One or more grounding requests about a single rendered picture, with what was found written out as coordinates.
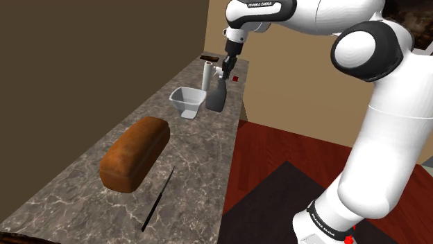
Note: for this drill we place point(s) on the white square bowl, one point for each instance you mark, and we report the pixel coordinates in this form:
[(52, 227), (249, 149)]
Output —
[(186, 99)]

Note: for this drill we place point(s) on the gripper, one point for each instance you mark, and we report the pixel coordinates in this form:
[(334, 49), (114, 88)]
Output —
[(233, 47)]

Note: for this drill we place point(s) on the brown bread loaf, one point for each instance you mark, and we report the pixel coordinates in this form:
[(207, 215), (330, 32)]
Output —
[(135, 153)]

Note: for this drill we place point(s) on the dark brown flat board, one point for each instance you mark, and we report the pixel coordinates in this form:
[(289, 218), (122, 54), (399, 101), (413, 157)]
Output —
[(209, 58)]

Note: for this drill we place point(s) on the black knife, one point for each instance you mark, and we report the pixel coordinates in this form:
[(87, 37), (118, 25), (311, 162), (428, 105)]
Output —
[(158, 200)]

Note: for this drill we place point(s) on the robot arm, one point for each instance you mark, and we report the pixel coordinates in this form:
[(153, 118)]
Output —
[(389, 128)]

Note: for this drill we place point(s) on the white paper towel roll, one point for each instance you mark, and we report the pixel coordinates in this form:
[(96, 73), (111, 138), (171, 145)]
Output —
[(207, 76)]

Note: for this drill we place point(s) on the grey spray bottle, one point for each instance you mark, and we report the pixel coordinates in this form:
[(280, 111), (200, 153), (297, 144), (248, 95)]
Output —
[(216, 96)]

